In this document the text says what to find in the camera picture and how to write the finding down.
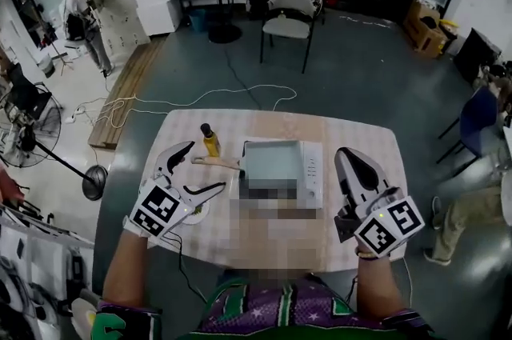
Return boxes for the yellow oil bottle black cap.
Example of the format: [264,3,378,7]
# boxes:
[199,122,222,158]

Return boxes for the person's left forearm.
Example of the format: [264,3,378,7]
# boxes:
[102,228,165,311]

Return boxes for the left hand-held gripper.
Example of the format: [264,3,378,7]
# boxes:
[127,140,228,240]

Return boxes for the white bowl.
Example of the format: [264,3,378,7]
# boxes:
[70,297,99,340]

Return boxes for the white floor cable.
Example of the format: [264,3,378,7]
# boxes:
[94,84,299,131]

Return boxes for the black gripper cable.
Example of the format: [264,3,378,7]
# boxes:
[166,232,209,303]

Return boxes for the teal bin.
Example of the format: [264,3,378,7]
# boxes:
[188,8,207,32]

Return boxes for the blue chair black legs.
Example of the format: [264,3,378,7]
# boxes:
[435,86,501,167]

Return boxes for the person's purple green shirt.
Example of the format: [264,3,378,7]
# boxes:
[90,274,435,340]

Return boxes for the white induction cooker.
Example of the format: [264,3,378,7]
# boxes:
[238,136,324,210]

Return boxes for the black tripod stand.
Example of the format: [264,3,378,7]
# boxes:
[38,24,75,76]

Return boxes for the brown cardboard box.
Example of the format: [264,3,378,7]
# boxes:
[402,0,447,59]

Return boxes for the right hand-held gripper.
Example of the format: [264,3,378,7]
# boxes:
[334,147,426,258]

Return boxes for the black office chair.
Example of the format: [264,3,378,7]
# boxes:
[6,64,55,123]

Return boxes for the black floor cable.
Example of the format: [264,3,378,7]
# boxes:
[222,44,263,110]

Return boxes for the white metal shelf unit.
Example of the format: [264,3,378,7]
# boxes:
[0,202,97,340]

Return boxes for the wooden floor platform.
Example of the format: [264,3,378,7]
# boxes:
[87,36,167,150]

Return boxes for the person's right forearm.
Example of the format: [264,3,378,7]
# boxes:
[354,246,405,319]

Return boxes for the black storage case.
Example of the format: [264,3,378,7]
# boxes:
[454,27,503,83]

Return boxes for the white plate with green food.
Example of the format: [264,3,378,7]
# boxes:
[178,186,212,226]

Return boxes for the grey chair black frame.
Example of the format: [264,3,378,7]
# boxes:
[259,0,317,74]

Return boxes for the table with checkered cloth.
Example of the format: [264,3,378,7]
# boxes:
[139,109,409,274]

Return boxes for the white power strip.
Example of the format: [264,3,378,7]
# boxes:
[63,106,87,126]

